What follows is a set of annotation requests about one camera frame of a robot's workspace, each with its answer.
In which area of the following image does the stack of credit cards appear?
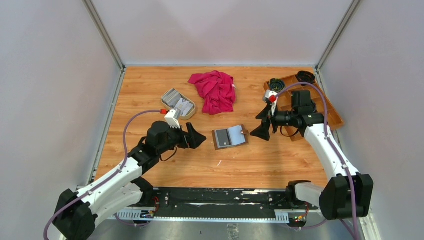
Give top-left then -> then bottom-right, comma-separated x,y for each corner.
162,88 -> 195,117

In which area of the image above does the brown leather card holder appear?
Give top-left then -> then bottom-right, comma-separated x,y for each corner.
211,124 -> 250,150

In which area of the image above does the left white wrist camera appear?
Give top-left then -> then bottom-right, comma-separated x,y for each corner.
160,108 -> 182,129

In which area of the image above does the black credit card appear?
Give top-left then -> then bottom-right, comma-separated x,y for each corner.
214,129 -> 231,149

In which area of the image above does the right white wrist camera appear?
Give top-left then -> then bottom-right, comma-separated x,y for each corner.
263,89 -> 278,116

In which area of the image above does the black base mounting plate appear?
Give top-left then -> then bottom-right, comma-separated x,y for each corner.
120,187 -> 319,220

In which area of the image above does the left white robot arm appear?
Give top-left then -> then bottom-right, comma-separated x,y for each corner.
50,121 -> 207,240

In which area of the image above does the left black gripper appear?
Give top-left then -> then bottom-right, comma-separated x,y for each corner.
157,121 -> 206,155

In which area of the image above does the crumpled pink cloth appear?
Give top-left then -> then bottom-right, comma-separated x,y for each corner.
188,70 -> 236,115

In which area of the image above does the black coiled cable back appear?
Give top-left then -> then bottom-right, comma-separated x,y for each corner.
295,70 -> 317,84

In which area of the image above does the brown wooden compartment tray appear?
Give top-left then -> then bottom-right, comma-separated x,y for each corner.
265,71 -> 343,142

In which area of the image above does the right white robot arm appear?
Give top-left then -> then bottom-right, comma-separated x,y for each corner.
250,90 -> 374,221

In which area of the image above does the black coiled cable front-left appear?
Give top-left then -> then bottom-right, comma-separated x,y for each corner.
268,78 -> 286,94

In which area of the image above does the aluminium frame rail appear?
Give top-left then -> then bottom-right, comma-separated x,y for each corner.
69,185 -> 374,223

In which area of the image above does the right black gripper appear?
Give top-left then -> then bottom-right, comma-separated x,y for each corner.
250,103 -> 298,141

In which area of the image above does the beige card tray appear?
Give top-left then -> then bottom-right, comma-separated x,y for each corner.
160,87 -> 197,121

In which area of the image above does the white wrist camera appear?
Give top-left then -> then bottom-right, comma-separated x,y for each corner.
263,89 -> 278,116
160,108 -> 182,129

